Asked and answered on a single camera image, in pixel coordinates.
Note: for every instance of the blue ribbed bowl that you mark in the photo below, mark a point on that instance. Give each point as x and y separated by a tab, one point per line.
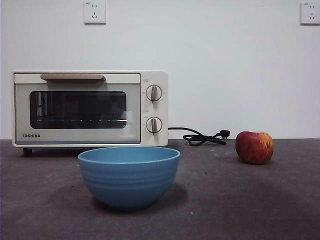
128	182

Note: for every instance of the red yellow apple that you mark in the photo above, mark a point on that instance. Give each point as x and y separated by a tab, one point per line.
253	148

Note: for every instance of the cream oven knob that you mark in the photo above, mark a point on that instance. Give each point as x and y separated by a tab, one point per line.
153	125
153	93

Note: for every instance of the cream Toshiba toaster oven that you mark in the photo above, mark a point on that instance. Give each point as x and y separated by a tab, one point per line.
153	75

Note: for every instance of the white wall socket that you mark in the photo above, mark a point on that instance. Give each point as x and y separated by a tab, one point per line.
95	12
311	13

